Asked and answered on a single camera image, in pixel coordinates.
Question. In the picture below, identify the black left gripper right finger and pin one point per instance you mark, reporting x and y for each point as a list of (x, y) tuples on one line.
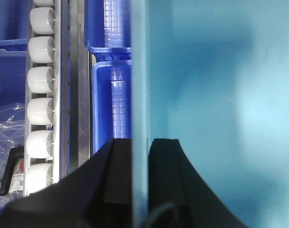
[(178, 196)]

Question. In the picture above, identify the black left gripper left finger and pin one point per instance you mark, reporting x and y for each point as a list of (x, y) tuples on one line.
[(96, 195)]

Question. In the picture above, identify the light blue plastic box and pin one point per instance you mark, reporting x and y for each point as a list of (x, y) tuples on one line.
[(214, 74)]

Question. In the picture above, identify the white roller conveyor track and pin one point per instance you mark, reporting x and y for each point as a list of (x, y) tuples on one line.
[(43, 97)]

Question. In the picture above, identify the clear plastic bag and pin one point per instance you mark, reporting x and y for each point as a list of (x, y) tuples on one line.
[(12, 128)]

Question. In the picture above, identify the blue bin lower near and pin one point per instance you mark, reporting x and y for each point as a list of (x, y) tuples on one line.
[(111, 101)]

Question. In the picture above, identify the blue bin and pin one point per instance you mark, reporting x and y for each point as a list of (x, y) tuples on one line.
[(107, 29), (111, 101), (13, 46)]

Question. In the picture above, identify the blue bin lower far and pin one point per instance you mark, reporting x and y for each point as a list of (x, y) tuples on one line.
[(107, 29)]

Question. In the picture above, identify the blue bin bottom left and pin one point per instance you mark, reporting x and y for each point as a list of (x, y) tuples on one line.
[(13, 46)]

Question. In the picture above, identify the black handle tool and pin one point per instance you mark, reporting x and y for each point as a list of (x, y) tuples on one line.
[(14, 155)]

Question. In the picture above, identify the steel shelf rack frame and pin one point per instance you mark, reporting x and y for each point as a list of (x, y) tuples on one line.
[(75, 88)]

